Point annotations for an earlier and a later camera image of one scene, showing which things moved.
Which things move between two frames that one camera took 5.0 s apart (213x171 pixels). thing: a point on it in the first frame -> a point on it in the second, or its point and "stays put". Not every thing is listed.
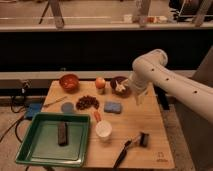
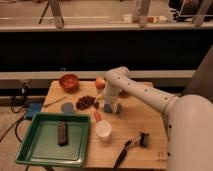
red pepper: (97, 116) stays put
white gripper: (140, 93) -> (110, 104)
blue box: (32, 109) stays put
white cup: (103, 129) stays put
